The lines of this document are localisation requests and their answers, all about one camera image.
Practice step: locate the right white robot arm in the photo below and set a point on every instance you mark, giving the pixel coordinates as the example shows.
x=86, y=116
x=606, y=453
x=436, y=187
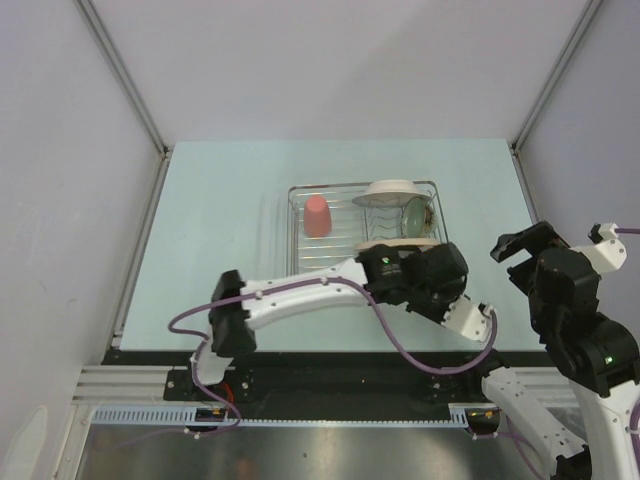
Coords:
x=598, y=356

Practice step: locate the right aluminium frame post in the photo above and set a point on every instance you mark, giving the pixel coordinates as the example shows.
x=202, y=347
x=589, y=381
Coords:
x=568, y=51

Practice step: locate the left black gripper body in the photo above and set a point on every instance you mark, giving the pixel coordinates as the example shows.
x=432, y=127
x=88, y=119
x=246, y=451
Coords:
x=433, y=303

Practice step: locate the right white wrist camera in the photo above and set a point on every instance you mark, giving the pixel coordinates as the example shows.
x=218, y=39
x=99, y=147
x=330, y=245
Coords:
x=606, y=252

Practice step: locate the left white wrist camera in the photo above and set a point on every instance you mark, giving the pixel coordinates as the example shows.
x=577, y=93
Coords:
x=471, y=320

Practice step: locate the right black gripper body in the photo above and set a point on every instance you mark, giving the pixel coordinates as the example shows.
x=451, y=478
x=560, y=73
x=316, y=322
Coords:
x=521, y=276

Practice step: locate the pink beige leaf plate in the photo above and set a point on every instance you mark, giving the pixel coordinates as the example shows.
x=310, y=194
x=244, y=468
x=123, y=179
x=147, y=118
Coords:
x=421, y=243

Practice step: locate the white scalloped plate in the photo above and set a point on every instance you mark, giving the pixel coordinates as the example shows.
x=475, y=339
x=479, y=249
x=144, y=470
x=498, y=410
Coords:
x=388, y=194

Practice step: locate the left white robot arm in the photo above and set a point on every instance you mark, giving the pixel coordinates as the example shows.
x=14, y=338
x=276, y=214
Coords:
x=428, y=281

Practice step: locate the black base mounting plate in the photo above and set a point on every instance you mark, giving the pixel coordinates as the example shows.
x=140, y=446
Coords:
x=360, y=387

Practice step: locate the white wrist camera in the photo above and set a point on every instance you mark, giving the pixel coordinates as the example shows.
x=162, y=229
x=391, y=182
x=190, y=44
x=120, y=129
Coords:
x=606, y=252
x=471, y=320

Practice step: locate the green ceramic bowl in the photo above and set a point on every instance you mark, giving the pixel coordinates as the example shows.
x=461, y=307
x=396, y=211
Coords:
x=418, y=218

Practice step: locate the coral pink cup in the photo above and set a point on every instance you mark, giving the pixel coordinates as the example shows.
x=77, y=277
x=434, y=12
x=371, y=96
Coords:
x=317, y=220

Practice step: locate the white slotted cable duct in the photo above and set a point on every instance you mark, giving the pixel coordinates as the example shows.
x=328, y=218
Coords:
x=192, y=416

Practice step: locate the aluminium frame post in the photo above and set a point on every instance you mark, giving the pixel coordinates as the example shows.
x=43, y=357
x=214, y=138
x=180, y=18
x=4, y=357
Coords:
x=568, y=51
x=115, y=62

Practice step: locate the left aluminium frame post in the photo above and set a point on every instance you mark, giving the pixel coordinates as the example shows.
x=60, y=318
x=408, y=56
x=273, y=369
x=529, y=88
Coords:
x=115, y=62

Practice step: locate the metal wire dish rack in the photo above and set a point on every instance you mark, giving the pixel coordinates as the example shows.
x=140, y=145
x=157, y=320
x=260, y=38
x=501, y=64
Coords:
x=350, y=224

